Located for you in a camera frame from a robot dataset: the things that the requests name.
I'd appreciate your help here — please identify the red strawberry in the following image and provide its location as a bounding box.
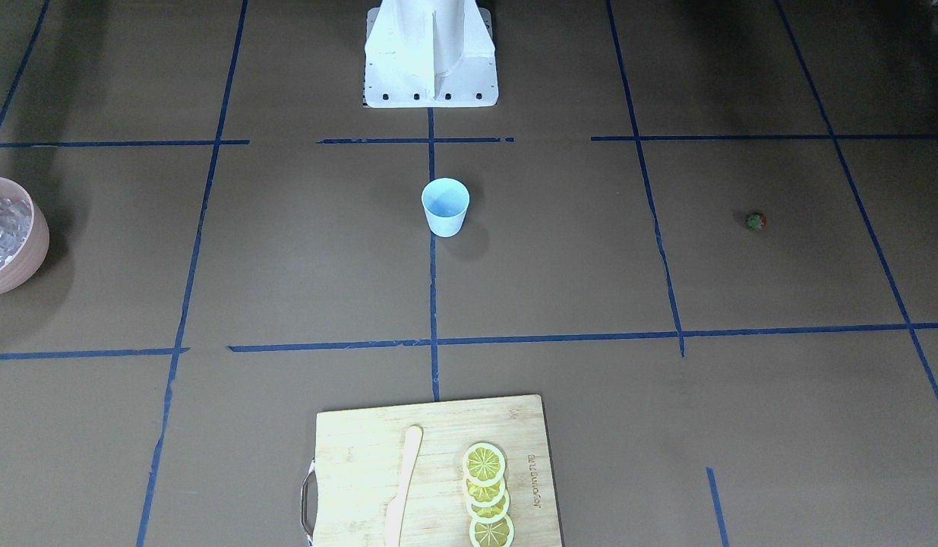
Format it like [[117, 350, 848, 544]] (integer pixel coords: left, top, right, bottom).
[[745, 211, 768, 231]]

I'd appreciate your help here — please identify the light blue cup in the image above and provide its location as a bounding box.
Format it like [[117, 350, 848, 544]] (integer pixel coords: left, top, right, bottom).
[[421, 178, 471, 238]]

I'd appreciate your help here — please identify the pile of clear ice cubes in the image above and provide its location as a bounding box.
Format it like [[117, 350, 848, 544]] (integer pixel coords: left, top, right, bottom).
[[0, 198, 33, 269]]

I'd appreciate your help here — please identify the wooden cutting board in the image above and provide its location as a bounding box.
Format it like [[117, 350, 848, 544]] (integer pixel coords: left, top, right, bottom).
[[303, 394, 563, 546]]

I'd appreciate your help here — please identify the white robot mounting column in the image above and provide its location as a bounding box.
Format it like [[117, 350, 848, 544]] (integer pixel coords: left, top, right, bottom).
[[362, 1, 499, 109]]

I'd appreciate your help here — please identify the pink bowl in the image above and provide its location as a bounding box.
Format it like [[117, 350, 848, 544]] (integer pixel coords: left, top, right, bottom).
[[0, 177, 49, 295]]

